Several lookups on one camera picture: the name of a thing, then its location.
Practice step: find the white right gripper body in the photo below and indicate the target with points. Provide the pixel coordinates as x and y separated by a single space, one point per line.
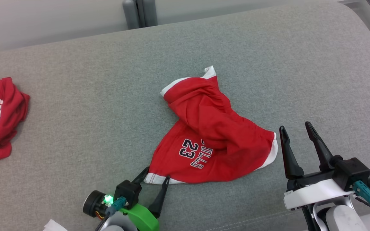
313 194

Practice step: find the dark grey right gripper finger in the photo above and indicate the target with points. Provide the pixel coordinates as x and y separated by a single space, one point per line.
321 150
291 160

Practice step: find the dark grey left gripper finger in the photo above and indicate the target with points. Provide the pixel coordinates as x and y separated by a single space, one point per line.
141 176
159 200

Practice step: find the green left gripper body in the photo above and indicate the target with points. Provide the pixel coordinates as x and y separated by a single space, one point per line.
143 219

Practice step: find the red Bulls 23 shorts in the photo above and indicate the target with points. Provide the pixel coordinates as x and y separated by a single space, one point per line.
217 128

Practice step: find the red white-sleeved Bulls shirt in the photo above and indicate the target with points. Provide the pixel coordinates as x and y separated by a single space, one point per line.
11 106

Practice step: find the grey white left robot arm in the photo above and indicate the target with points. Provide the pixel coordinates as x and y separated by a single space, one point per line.
117 226

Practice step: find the grey fabric sofa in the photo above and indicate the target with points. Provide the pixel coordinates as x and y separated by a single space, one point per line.
75 128

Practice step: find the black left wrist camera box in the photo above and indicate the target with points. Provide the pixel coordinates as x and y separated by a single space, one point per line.
127 192

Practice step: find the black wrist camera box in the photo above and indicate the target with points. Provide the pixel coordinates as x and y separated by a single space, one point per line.
127 192
352 170

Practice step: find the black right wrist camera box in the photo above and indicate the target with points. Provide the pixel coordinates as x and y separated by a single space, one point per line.
352 170

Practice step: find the grey rounded post foot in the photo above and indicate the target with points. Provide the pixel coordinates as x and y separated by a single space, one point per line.
129 14
150 12

